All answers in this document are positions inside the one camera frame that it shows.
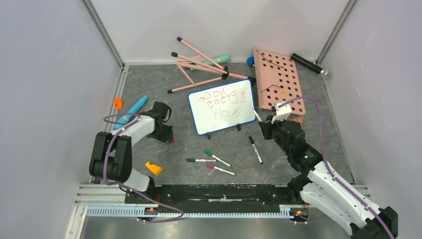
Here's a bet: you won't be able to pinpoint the red whiteboard marker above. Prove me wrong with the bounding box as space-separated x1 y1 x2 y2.
253 110 262 121

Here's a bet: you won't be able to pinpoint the blue framed whiteboard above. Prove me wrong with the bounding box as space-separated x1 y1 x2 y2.
188 79 256 135

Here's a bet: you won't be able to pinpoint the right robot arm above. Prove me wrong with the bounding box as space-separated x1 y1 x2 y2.
259 120 399 239

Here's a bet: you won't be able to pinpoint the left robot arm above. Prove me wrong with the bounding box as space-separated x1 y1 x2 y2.
89 102 174 203

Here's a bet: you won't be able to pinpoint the black whiteboard marker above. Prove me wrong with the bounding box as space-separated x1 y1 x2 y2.
248 136 263 164

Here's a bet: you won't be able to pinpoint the blue whiteboard marker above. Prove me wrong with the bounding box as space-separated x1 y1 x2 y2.
186 158 217 162

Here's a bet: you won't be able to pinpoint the green whiteboard marker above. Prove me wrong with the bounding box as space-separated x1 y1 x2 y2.
204 150 231 167

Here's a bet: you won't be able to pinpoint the pink whiteboard marker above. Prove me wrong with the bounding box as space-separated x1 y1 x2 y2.
206 163 237 176

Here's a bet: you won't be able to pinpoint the orange round tape measure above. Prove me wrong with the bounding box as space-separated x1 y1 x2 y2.
291 116 304 125

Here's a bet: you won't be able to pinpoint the yellow orange wedge block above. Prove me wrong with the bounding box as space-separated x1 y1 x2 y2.
145 162 163 176

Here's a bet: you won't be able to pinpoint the blue toy marker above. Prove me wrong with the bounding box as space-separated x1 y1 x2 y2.
114 95 149 129

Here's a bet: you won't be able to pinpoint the pink perforated board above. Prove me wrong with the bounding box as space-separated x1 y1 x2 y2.
253 46 302 110

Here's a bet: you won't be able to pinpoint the orange clip left edge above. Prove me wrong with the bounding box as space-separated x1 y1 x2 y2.
113 98 123 110

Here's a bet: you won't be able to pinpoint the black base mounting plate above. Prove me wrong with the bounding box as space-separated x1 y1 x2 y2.
124 184 305 214

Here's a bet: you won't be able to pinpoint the pink folding stand legs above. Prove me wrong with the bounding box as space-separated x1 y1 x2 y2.
167 36 257 94

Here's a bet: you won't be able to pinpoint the small blue toy car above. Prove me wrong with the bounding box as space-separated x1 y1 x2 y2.
246 57 255 67

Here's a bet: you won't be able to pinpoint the black flashlight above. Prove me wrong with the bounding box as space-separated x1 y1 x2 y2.
291 53 331 79

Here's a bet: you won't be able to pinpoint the mint green toy bottle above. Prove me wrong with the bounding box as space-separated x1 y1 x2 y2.
189 54 230 71

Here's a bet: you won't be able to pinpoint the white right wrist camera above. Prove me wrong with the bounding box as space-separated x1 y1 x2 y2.
271 101 292 123

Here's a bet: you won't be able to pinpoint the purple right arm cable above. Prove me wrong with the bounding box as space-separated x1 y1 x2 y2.
278 96 396 239

